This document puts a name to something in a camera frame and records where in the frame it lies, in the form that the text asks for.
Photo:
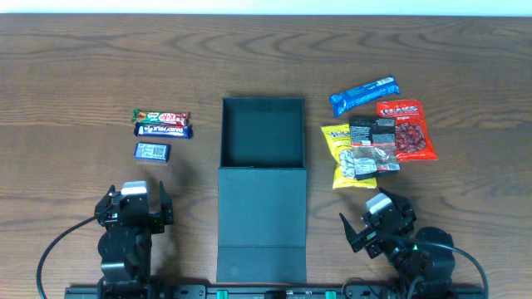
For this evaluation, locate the yellow Hacks candy bag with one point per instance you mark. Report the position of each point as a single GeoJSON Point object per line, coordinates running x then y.
{"type": "Point", "coordinates": [339, 144]}

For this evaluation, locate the black mounting rail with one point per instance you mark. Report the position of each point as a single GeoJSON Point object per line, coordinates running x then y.
{"type": "Point", "coordinates": [202, 292]}

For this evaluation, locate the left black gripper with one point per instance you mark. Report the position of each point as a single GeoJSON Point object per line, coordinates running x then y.
{"type": "Point", "coordinates": [158, 221]}

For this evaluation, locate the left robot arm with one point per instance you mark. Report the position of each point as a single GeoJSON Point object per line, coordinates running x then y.
{"type": "Point", "coordinates": [125, 247]}

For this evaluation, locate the small blue candy box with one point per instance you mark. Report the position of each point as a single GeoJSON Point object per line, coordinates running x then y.
{"type": "Point", "coordinates": [152, 152]}

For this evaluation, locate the red Hacks candy bag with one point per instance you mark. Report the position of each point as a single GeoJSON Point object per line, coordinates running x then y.
{"type": "Point", "coordinates": [412, 140]}

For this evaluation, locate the blue Oreo wrapper pack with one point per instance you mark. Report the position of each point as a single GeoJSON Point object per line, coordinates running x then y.
{"type": "Point", "coordinates": [361, 95]}

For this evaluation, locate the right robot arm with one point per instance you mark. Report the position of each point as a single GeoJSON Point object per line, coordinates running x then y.
{"type": "Point", "coordinates": [424, 263]}

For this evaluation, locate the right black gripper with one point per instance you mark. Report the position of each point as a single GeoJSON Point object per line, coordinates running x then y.
{"type": "Point", "coordinates": [375, 238]}

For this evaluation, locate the dark green open box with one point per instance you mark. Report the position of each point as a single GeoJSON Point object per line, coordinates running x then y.
{"type": "Point", "coordinates": [262, 191]}

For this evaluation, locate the green red KitKat bar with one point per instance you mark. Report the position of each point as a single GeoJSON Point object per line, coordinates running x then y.
{"type": "Point", "coordinates": [160, 117]}

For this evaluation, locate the blue Dairy Milk bar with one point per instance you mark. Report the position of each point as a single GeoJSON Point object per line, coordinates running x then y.
{"type": "Point", "coordinates": [163, 131]}

